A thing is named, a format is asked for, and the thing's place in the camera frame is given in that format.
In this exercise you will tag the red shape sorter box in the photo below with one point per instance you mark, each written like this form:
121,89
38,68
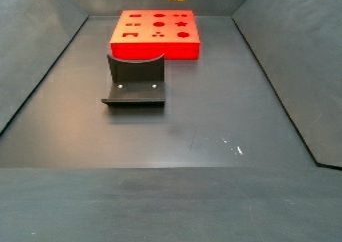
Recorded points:
149,33

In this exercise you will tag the black curved holder stand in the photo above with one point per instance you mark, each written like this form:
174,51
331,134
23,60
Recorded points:
138,81

